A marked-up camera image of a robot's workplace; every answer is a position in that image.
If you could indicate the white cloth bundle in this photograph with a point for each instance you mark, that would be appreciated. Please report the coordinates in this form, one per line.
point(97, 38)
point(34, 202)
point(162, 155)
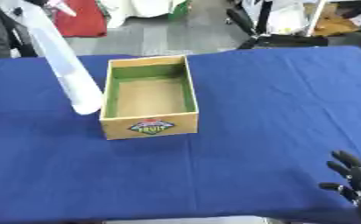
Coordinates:
point(137, 8)

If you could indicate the tan cardboard box green inside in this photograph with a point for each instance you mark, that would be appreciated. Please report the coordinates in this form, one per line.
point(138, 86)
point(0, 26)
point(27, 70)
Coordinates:
point(149, 99)

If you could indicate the white plastic bottle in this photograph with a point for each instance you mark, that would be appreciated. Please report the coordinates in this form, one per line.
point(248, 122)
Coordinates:
point(68, 67)

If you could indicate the red bag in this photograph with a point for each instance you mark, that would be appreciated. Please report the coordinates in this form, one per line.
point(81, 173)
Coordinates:
point(82, 20)

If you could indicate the brown cardboard box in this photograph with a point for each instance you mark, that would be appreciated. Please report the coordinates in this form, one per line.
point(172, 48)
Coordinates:
point(334, 26)

